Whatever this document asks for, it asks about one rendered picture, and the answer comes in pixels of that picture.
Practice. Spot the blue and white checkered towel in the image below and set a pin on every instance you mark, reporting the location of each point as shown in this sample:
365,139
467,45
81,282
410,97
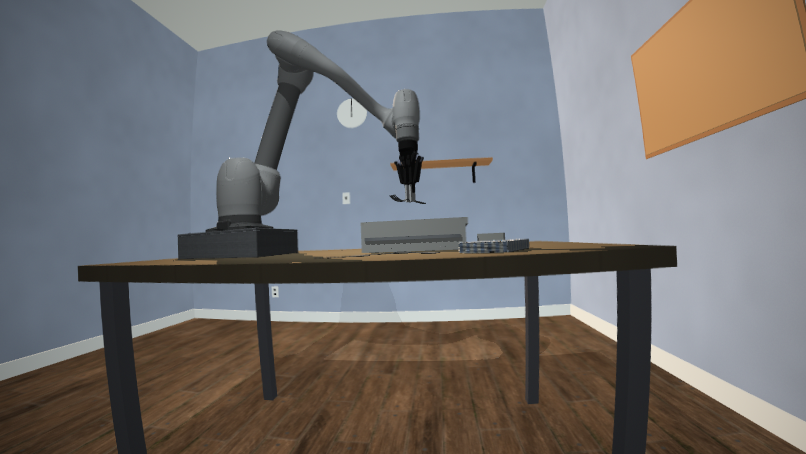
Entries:
493,246

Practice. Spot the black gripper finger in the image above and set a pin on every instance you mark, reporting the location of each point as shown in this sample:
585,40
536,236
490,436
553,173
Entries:
403,172
414,175

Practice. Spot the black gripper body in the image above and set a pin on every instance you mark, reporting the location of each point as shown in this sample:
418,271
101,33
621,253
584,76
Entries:
408,147

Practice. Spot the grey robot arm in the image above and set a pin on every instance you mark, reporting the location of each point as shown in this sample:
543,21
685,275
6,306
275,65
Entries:
240,192

